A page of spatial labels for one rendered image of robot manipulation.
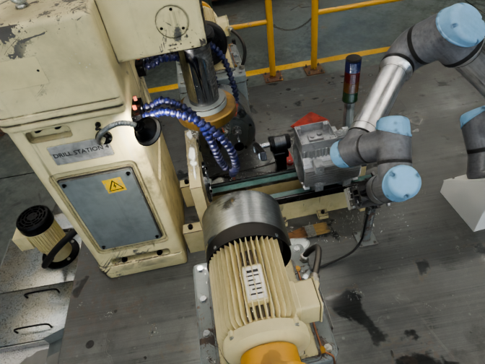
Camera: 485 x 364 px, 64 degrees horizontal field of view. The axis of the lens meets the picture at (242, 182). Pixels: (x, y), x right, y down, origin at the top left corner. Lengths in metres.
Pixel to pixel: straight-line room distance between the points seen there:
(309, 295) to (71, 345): 0.91
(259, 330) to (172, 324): 0.70
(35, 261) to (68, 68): 1.48
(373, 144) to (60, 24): 0.71
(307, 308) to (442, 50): 0.77
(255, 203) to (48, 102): 0.58
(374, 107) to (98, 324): 1.09
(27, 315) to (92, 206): 0.99
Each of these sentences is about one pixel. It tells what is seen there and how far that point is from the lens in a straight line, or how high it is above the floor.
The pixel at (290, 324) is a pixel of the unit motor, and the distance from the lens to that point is 0.70.
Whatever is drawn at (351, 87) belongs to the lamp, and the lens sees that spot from 1.63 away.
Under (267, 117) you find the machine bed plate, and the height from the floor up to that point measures 0.80.
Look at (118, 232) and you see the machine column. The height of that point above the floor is 1.05.
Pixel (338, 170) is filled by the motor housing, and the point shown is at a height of 1.03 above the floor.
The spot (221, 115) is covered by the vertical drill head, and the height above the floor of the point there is 1.33.
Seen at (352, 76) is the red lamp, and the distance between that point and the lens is 1.61.
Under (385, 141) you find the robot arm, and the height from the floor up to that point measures 1.39.
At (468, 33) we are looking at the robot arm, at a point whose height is 1.49.
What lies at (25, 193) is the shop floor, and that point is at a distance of 3.41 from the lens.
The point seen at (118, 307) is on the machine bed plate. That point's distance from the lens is 1.45.
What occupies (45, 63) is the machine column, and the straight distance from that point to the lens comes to 0.95.
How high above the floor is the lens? 1.98
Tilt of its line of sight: 45 degrees down
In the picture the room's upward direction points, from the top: 9 degrees counter-clockwise
